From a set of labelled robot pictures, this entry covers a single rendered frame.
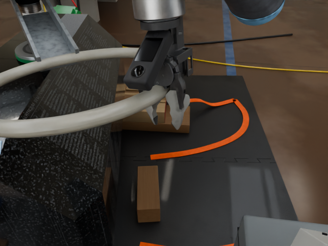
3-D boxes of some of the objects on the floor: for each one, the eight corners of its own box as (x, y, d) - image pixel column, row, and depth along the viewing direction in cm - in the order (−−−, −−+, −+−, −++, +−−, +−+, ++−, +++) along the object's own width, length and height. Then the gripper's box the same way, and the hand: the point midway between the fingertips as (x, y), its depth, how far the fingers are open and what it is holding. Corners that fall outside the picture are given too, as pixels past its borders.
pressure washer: (69, 56, 312) (48, -32, 257) (97, 60, 304) (83, -31, 249) (50, 71, 285) (23, -24, 231) (81, 76, 278) (61, -21, 223)
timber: (160, 221, 153) (160, 208, 146) (137, 222, 153) (136, 210, 145) (157, 178, 177) (157, 165, 169) (138, 179, 176) (137, 166, 169)
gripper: (202, 13, 51) (205, 118, 61) (148, 13, 57) (158, 109, 67) (179, 23, 45) (186, 138, 55) (121, 22, 50) (137, 126, 61)
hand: (164, 123), depth 58 cm, fingers closed on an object, 4 cm apart
